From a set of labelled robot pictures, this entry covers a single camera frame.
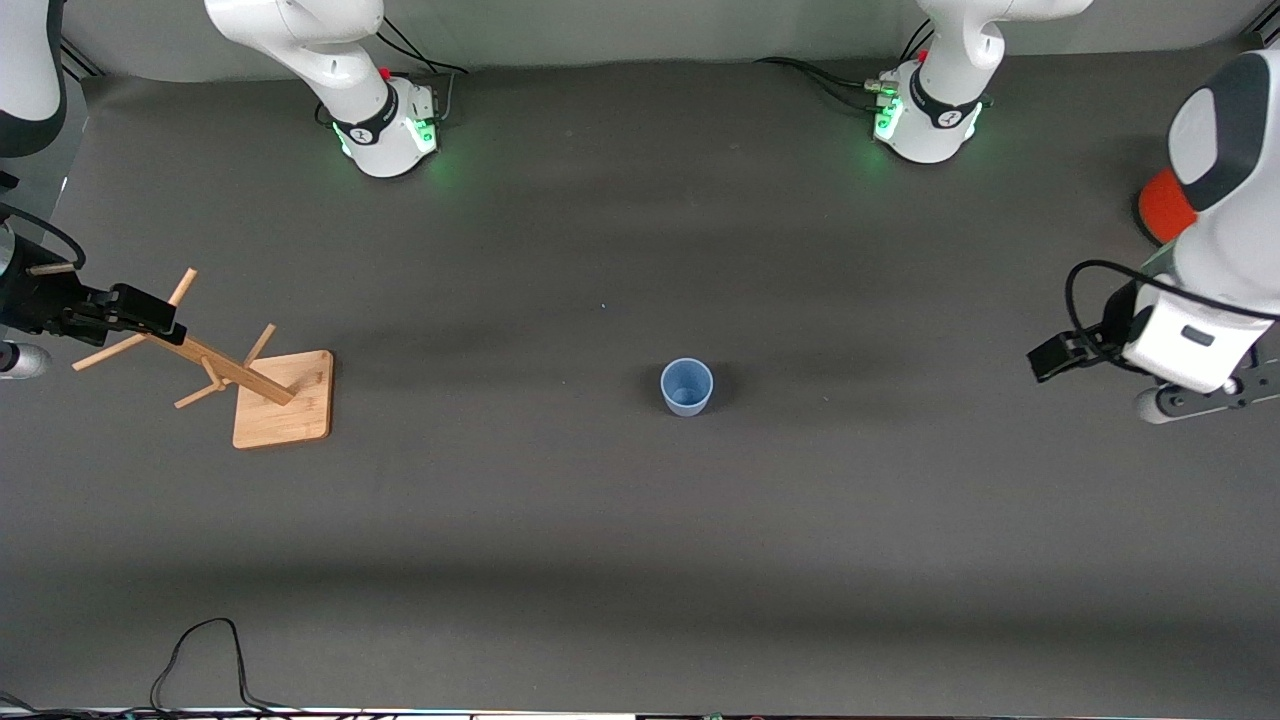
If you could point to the dark grey table cloth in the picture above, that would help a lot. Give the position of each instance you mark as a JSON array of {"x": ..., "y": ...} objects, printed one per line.
[{"x": 640, "y": 520}]

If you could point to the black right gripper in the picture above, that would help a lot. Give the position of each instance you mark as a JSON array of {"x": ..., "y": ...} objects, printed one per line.
[{"x": 38, "y": 302}]

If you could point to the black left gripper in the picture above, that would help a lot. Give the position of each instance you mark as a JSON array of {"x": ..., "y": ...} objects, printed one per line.
[{"x": 1108, "y": 336}]

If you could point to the light blue plastic cup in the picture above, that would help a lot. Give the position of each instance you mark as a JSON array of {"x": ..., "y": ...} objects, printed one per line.
[{"x": 687, "y": 388}]

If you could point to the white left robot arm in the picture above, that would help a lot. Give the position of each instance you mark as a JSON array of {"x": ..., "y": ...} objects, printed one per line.
[{"x": 950, "y": 60}]

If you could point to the wooden cup rack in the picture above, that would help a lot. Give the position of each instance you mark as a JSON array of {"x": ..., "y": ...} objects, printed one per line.
[{"x": 285, "y": 415}]

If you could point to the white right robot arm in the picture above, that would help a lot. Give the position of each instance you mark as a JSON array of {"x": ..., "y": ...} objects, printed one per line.
[{"x": 320, "y": 50}]

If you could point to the black frame strut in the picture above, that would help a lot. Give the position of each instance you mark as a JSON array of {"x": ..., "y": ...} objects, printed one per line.
[{"x": 75, "y": 58}]

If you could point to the orange drink can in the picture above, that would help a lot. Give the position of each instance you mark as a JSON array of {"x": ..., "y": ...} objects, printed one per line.
[{"x": 1165, "y": 205}]

